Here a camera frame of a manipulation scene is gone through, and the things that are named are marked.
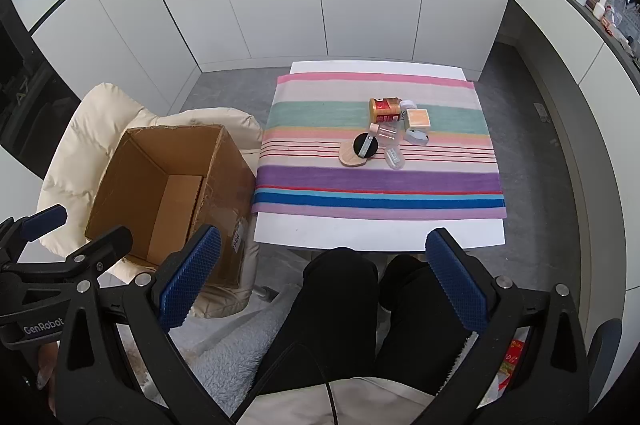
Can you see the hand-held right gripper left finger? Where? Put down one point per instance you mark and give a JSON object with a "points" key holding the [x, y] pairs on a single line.
{"points": [[192, 277]]}

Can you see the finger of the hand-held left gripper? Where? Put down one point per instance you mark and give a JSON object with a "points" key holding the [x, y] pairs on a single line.
{"points": [[105, 247], [45, 220]]}

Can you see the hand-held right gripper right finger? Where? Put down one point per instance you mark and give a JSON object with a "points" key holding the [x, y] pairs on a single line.
{"points": [[457, 280]]}

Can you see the brown cardboard box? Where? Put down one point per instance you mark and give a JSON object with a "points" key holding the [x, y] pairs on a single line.
{"points": [[225, 185]]}

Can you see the small clear bottle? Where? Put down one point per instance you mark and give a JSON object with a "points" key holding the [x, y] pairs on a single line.
{"points": [[393, 157]]}

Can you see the clear bottle with pink cap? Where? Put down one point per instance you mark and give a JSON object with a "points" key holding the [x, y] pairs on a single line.
{"points": [[386, 131]]}

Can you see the peach square compact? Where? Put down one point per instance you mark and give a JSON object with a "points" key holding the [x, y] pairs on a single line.
{"points": [[418, 119]]}

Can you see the black round compact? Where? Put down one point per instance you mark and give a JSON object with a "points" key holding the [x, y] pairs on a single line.
{"points": [[361, 145]]}

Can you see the gold can with red label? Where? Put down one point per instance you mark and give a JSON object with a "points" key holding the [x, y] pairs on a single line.
{"points": [[384, 110]]}

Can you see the person's left hand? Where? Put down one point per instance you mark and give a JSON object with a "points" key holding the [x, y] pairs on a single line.
{"points": [[47, 357]]}

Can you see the white fluffy blanket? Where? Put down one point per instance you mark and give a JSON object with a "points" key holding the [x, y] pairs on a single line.
{"points": [[225, 345]]}

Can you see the red printed packet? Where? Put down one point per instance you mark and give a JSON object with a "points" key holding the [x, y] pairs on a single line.
{"points": [[512, 355]]}

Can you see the cream padded chair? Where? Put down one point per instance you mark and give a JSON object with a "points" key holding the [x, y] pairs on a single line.
{"points": [[90, 130]]}

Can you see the black cabinet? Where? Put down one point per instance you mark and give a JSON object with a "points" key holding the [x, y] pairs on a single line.
{"points": [[30, 105]]}

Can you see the person's black trousers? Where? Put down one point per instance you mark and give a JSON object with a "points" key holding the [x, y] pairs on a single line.
{"points": [[340, 305]]}

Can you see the striped colourful cloth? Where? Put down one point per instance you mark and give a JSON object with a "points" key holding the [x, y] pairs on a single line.
{"points": [[375, 185]]}

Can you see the beige jacket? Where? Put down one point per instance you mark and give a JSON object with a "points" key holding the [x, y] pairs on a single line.
{"points": [[375, 400]]}

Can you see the black chair armrest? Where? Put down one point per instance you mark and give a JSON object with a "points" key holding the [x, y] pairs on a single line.
{"points": [[605, 345]]}

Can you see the grey floor socket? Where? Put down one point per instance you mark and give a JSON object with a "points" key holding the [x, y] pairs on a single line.
{"points": [[541, 111]]}

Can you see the small white jar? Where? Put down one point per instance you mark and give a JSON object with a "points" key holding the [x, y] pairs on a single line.
{"points": [[600, 7]]}

